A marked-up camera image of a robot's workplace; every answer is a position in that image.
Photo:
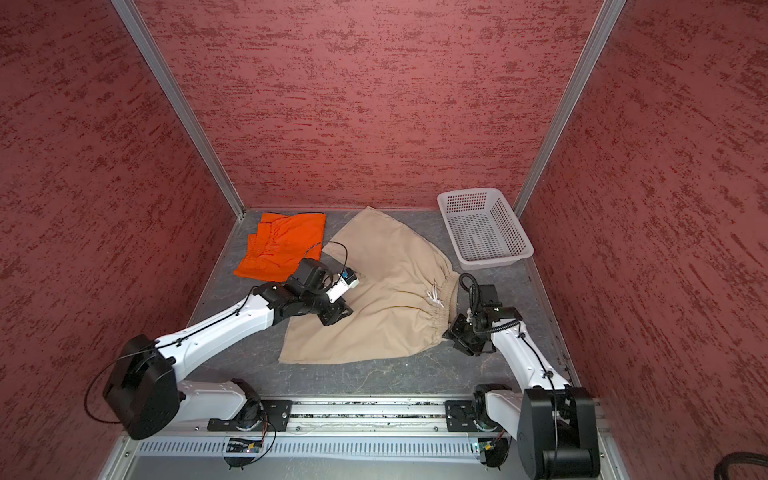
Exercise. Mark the aluminium corner post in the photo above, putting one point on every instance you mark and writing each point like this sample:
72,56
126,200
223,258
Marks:
138,30
602,28

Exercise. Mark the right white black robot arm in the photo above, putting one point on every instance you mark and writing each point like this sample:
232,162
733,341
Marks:
550,422

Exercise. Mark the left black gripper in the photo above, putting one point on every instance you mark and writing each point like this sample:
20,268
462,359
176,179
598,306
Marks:
333,314

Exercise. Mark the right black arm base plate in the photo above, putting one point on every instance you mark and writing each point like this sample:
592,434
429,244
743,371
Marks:
465,416

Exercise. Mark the left aluminium corner post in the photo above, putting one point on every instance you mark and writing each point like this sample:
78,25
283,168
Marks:
138,30

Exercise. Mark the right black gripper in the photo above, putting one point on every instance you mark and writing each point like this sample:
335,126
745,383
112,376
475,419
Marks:
454,331

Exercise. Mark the left small circuit board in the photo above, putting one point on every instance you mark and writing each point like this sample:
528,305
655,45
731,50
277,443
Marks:
243,446

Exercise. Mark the white plastic laundry basket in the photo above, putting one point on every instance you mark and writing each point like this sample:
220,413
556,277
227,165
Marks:
483,228

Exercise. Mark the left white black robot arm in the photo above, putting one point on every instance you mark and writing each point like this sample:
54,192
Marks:
149,387

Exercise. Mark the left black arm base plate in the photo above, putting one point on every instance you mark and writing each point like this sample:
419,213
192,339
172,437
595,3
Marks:
256,417

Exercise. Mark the beige shorts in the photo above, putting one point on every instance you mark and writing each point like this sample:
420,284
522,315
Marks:
403,304

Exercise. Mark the right small circuit board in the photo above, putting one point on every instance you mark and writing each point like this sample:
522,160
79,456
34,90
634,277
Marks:
488,446

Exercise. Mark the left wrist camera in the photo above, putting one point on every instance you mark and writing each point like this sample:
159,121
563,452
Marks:
346,281

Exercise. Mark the small circuit board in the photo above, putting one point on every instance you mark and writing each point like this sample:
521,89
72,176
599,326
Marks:
488,446
243,446

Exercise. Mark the aluminium front rail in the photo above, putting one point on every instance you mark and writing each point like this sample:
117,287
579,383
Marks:
366,414

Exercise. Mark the white slotted cable duct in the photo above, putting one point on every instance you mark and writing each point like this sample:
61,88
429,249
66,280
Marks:
440,448

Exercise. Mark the orange shorts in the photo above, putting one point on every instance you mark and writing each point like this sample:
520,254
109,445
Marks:
280,242

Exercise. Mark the right aluminium corner post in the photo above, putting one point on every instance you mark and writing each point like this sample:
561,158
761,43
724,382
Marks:
602,28

